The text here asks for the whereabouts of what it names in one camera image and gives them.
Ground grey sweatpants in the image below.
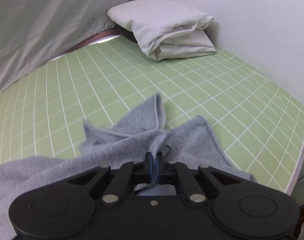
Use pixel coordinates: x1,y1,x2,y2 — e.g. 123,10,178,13
0,94,255,239

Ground green grid cutting mat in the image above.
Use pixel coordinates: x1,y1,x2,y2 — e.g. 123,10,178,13
0,37,304,193

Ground folded white cloth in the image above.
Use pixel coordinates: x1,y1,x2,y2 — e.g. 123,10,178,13
108,0,216,61

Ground grey printed bed sheet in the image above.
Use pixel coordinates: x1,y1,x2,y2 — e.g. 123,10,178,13
0,0,133,93

